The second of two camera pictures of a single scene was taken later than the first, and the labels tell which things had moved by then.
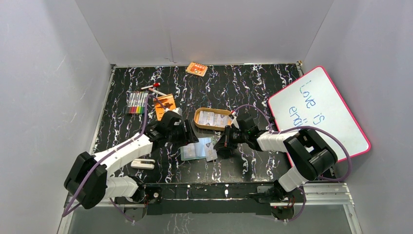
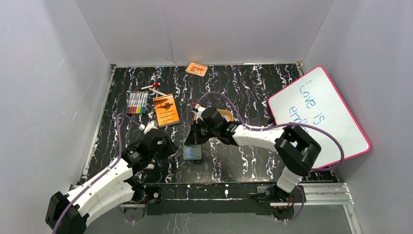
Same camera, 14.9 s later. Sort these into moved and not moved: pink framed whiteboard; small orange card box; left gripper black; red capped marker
Moved: left gripper black
Not moved: red capped marker; pink framed whiteboard; small orange card box
